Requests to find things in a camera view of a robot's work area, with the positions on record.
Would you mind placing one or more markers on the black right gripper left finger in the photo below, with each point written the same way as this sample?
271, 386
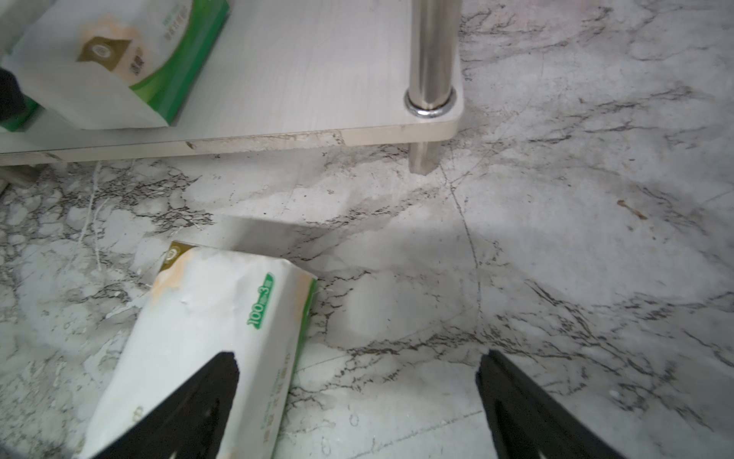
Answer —
189, 423

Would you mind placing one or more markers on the white tissue pack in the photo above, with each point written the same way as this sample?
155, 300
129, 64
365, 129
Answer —
104, 65
203, 303

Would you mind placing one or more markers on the white two-tier metal shelf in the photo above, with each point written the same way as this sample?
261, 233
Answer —
282, 75

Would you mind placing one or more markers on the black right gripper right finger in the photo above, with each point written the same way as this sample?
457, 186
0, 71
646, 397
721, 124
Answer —
525, 421

